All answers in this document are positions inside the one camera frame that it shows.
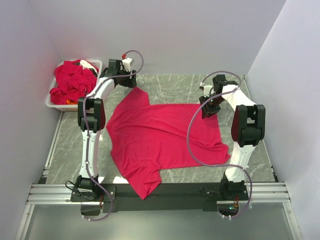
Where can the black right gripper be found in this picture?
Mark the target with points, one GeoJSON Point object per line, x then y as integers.
{"type": "Point", "coordinates": [207, 111]}

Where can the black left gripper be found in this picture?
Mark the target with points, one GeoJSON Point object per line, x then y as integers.
{"type": "Point", "coordinates": [131, 82]}

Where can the red t shirt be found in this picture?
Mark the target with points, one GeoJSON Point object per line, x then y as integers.
{"type": "Point", "coordinates": [147, 138]}

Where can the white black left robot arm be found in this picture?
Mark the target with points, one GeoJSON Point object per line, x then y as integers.
{"type": "Point", "coordinates": [91, 119]}

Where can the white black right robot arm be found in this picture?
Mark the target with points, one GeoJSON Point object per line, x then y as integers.
{"type": "Point", "coordinates": [247, 130]}

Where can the white printed garment in basket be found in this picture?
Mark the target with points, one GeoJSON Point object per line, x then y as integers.
{"type": "Point", "coordinates": [87, 65]}

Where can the red clothes pile in basket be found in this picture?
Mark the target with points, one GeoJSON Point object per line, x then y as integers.
{"type": "Point", "coordinates": [73, 82]}

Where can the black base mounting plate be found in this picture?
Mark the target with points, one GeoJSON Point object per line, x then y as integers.
{"type": "Point", "coordinates": [166, 196]}

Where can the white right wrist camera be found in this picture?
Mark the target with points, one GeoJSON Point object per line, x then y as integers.
{"type": "Point", "coordinates": [207, 90]}

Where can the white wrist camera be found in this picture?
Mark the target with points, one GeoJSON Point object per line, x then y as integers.
{"type": "Point", "coordinates": [127, 63]}
{"type": "Point", "coordinates": [207, 90]}

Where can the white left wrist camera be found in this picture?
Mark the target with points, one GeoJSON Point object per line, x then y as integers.
{"type": "Point", "coordinates": [127, 63]}

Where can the aluminium rail frame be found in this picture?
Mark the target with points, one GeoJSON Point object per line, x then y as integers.
{"type": "Point", "coordinates": [173, 211]}

